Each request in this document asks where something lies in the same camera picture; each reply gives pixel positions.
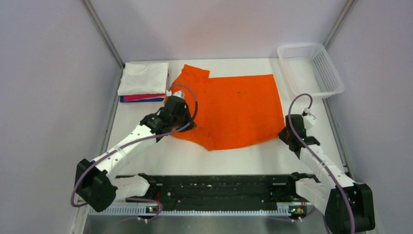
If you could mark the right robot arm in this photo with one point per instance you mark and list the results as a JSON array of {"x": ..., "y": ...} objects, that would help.
[{"x": 347, "y": 206}]

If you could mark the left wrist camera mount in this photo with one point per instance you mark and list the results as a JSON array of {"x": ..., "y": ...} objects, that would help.
[{"x": 179, "y": 93}]

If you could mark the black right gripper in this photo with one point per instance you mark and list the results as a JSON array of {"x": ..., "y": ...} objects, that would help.
[{"x": 282, "y": 136}]

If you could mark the folded magenta t-shirt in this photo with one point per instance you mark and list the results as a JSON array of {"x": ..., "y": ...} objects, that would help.
[{"x": 141, "y": 96}]

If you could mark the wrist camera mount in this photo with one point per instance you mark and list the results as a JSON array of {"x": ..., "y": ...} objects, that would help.
[
  {"x": 309, "y": 119},
  {"x": 179, "y": 93}
]

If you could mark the aluminium frame post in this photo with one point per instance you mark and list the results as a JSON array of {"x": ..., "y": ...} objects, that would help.
[
  {"x": 348, "y": 7},
  {"x": 102, "y": 31}
]

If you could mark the right aluminium frame post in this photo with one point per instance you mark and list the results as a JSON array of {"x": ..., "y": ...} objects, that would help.
[{"x": 348, "y": 7}]

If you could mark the folded blue t-shirt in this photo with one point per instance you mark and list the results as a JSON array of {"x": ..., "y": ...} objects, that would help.
[{"x": 127, "y": 99}]

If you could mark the white plastic basket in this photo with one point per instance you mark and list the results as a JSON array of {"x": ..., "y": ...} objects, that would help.
[{"x": 308, "y": 68}]

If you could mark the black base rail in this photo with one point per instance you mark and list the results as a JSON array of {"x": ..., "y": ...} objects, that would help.
[{"x": 223, "y": 193}]

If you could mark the orange t-shirt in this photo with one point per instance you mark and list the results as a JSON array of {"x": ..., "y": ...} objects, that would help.
[{"x": 233, "y": 112}]

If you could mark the white cable duct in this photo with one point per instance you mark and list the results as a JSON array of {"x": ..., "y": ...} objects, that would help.
[{"x": 142, "y": 210}]

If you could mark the left aluminium frame post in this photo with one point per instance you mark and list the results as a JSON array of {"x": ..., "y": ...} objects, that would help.
[{"x": 102, "y": 31}]

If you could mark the folded white t-shirt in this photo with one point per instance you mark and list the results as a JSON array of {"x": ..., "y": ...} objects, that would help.
[{"x": 144, "y": 78}]

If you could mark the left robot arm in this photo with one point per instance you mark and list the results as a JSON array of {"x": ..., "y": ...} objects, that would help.
[{"x": 97, "y": 182}]

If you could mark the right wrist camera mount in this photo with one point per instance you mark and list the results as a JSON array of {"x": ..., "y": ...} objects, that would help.
[{"x": 309, "y": 119}]

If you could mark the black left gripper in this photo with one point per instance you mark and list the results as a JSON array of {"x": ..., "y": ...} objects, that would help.
[{"x": 186, "y": 111}]

